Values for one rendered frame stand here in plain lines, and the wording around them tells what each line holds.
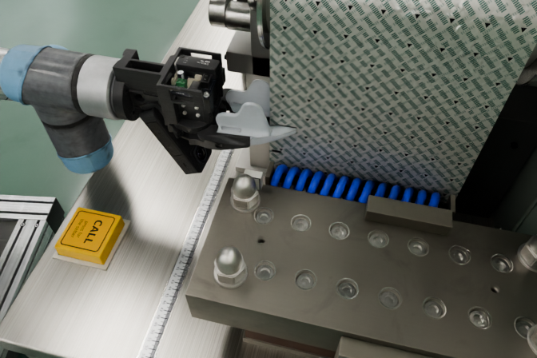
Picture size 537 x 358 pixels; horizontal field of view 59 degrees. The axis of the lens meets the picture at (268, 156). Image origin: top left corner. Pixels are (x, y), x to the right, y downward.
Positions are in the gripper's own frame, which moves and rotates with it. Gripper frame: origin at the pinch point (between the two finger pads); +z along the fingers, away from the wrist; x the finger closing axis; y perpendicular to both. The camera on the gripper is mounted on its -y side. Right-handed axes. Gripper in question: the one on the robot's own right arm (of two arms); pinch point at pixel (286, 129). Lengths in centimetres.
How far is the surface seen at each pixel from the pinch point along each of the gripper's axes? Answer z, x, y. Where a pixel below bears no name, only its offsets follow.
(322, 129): 4.3, -0.2, 1.5
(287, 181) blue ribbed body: 1.0, -3.6, -5.3
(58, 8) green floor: -166, 168, -109
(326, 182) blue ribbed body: 5.7, -2.9, -4.8
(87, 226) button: -26.3, -9.4, -16.6
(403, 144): 13.6, -0.2, 1.3
